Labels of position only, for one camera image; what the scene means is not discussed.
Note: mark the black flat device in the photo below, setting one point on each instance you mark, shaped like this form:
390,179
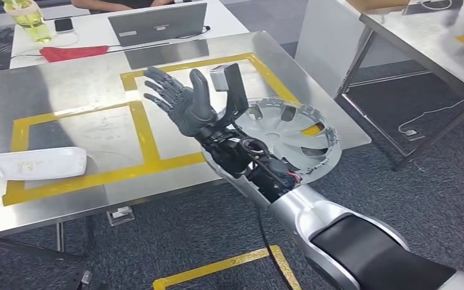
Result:
436,6

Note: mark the person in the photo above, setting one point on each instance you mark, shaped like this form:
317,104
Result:
108,5

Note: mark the black smartphone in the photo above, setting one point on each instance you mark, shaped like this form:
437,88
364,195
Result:
64,25

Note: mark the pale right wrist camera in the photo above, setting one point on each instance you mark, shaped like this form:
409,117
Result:
220,78

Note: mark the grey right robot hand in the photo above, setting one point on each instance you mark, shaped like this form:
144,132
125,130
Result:
192,112

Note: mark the yellow-green drink bottle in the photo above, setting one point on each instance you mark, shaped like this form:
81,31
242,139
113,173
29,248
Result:
32,24

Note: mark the stainless steel workbench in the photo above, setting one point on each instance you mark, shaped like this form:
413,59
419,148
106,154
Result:
76,92

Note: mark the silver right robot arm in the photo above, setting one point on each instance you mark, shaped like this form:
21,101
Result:
304,212

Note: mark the stainless steel table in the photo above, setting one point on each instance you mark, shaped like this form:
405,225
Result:
424,44

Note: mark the silver wheel hubcap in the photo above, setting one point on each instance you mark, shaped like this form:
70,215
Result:
280,136

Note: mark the red cloth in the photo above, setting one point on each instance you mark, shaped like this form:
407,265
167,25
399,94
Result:
76,53

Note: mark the black left camera bracket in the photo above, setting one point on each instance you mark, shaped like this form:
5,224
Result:
80,280

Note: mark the grey laptop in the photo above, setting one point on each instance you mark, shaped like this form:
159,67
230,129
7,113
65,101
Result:
156,24

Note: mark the black camera bracket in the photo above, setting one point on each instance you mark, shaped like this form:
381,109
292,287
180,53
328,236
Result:
238,92
80,280

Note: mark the white desk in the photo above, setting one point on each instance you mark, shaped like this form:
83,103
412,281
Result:
88,40

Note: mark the cardboard box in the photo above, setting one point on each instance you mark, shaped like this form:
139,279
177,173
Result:
376,5

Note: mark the black bag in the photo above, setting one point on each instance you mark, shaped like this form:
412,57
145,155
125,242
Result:
0,52

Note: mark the black right camera bracket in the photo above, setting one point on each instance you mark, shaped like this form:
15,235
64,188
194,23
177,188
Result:
238,92

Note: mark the white plastic car part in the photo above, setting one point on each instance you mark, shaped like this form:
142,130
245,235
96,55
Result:
36,164

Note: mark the white cabinet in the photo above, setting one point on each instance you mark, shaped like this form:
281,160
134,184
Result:
328,48

